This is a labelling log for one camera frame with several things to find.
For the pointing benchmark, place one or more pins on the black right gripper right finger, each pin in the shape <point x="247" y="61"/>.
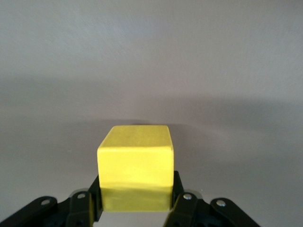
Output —
<point x="189" y="208"/>

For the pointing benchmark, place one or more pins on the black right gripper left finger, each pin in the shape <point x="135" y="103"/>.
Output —
<point x="78" y="205"/>

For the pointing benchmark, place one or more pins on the yellow wooden block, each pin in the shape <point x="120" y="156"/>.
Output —
<point x="135" y="165"/>

